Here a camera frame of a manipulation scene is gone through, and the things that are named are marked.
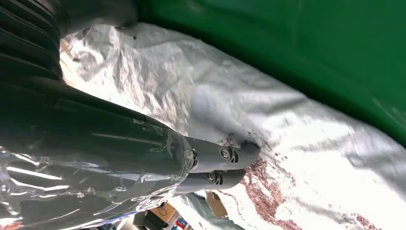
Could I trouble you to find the green conveyor belt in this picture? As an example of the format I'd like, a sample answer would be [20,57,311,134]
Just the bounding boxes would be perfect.
[136,0,406,147]

